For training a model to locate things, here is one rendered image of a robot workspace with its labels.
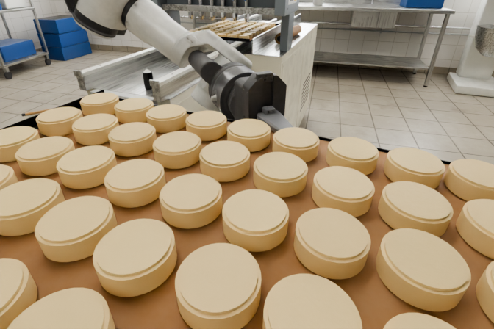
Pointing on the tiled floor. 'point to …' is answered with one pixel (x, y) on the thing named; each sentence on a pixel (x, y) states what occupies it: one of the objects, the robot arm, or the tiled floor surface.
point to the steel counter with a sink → (364, 13)
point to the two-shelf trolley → (12, 38)
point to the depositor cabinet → (290, 69)
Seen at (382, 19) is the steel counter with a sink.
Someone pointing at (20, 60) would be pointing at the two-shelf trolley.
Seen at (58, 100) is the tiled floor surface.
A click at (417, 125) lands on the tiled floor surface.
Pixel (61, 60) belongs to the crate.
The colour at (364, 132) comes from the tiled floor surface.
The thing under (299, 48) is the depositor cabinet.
